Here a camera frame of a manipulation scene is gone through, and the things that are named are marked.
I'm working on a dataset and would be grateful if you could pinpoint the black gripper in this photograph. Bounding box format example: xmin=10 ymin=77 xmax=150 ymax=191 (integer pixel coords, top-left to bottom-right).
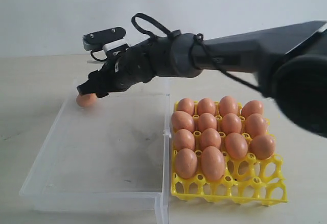
xmin=77 ymin=52 xmax=154 ymax=99

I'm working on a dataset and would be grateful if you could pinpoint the brown egg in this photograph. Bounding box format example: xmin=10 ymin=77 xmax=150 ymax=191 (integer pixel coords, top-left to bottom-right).
xmin=174 ymin=148 xmax=198 ymax=179
xmin=218 ymin=96 xmax=239 ymax=117
xmin=241 ymin=100 xmax=264 ymax=118
xmin=245 ymin=114 xmax=268 ymax=138
xmin=171 ymin=111 xmax=196 ymax=132
xmin=221 ymin=113 xmax=242 ymax=135
xmin=76 ymin=94 xmax=97 ymax=108
xmin=197 ymin=98 xmax=216 ymax=115
xmin=176 ymin=98 xmax=195 ymax=116
xmin=225 ymin=132 xmax=248 ymax=160
xmin=200 ymin=146 xmax=225 ymax=182
xmin=173 ymin=129 xmax=196 ymax=151
xmin=249 ymin=134 xmax=275 ymax=160
xmin=197 ymin=113 xmax=218 ymax=132
xmin=199 ymin=128 xmax=222 ymax=150

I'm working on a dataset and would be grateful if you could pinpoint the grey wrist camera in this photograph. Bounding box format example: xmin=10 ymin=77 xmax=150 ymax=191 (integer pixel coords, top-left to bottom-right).
xmin=82 ymin=27 xmax=129 ymax=53

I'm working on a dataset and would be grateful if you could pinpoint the clear plastic bin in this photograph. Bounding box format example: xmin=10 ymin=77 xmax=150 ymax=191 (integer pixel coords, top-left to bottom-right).
xmin=20 ymin=78 xmax=170 ymax=223

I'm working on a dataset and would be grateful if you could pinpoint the yellow plastic egg tray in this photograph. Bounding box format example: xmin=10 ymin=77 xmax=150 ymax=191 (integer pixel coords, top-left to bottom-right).
xmin=171 ymin=148 xmax=288 ymax=206

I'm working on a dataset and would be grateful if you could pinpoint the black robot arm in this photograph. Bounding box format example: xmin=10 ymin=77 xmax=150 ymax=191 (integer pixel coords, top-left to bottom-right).
xmin=77 ymin=21 xmax=326 ymax=137

